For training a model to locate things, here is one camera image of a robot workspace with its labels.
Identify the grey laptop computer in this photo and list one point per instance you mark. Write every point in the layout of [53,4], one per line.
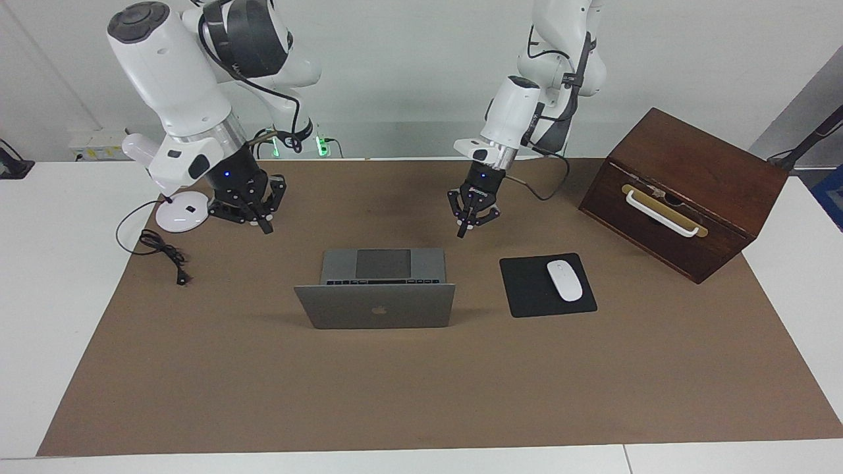
[375,309]

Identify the brown paper table mat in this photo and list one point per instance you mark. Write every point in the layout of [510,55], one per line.
[395,395]

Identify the dark brown wooden box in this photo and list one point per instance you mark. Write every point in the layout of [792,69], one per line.
[698,158]

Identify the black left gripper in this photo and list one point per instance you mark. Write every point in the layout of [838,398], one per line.
[484,181]

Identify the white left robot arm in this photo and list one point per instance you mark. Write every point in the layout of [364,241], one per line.
[514,112]

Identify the black mouse pad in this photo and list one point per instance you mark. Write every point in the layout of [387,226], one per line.
[527,289]

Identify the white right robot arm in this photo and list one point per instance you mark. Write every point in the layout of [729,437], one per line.
[164,72]

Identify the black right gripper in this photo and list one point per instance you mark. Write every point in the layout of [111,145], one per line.
[237,181]

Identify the white computer mouse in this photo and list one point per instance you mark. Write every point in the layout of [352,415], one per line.
[565,280]

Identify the black camera stand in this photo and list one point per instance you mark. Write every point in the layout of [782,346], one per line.
[813,135]

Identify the white desk lamp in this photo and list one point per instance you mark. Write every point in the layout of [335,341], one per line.
[178,217]

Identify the black background device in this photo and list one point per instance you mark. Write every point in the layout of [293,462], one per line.
[13,168]

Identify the blue background object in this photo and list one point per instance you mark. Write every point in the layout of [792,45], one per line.
[831,197]

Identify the white power strip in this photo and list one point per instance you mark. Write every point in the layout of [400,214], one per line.
[99,148]

